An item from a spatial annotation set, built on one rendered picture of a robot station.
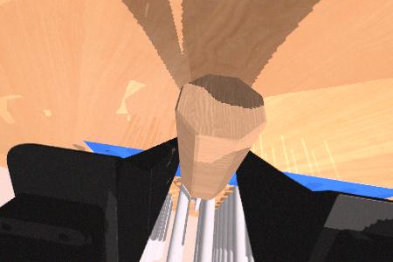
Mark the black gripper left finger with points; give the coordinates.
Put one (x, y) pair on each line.
(131, 190)

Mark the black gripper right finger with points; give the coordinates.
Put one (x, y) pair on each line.
(288, 222)

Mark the blue flat strip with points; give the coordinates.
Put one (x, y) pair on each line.
(312, 182)

